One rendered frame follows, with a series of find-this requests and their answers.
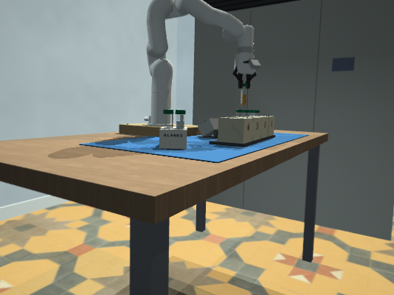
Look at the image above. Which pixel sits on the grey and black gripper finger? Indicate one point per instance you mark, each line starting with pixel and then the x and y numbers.
pixel 248 78
pixel 239 77

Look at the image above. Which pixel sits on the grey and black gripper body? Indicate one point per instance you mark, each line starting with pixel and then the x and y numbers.
pixel 243 68

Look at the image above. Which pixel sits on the clear tube with dark green cap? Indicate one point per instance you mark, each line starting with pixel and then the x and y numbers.
pixel 180 115

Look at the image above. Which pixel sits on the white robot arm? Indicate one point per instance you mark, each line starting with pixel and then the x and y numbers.
pixel 160 68

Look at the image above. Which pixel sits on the white blank tube rack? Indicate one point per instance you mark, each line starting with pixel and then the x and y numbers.
pixel 173 138

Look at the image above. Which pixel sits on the blue bench mat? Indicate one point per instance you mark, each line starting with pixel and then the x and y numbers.
pixel 198 148

